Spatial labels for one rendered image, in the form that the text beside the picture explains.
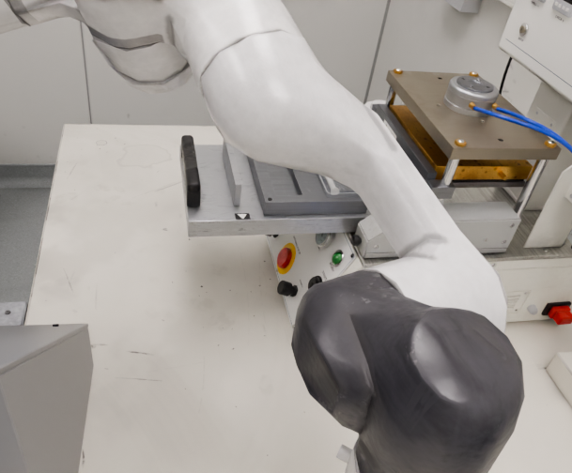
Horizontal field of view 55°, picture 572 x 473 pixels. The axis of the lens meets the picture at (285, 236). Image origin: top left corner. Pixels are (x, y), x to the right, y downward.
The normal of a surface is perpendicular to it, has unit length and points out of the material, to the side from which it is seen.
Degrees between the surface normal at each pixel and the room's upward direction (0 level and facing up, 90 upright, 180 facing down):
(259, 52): 37
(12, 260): 0
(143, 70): 130
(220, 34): 52
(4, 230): 0
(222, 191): 0
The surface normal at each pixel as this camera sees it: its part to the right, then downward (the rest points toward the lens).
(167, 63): 0.51, 0.84
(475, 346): 0.13, -0.67
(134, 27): 0.12, 0.91
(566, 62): -0.97, 0.03
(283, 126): 0.06, 0.63
